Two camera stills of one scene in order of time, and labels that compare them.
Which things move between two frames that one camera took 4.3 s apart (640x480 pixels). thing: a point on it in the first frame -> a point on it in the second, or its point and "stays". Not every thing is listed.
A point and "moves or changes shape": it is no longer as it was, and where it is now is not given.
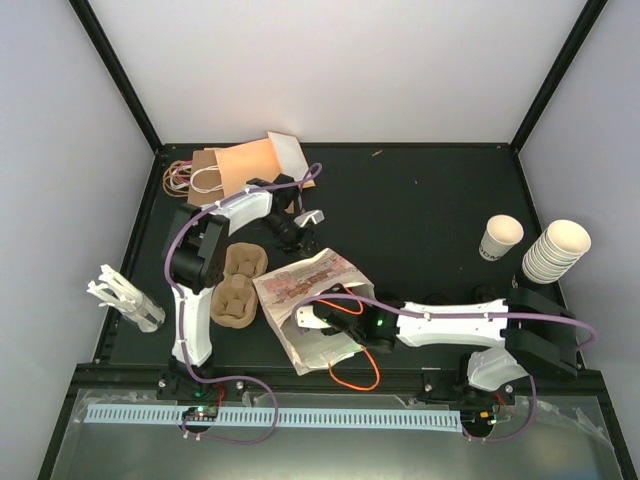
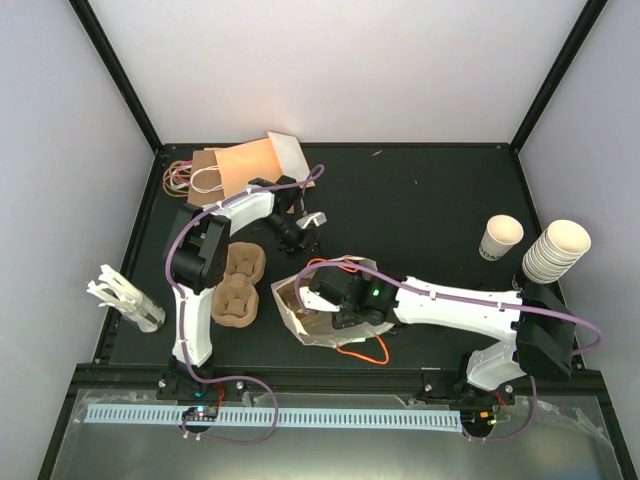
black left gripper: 302,245 stays
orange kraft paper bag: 262,161 stays
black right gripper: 340,288 -> 340,323
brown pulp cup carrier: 235,300 stays
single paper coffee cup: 502,233 stays
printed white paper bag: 279,290 moves or changes shape
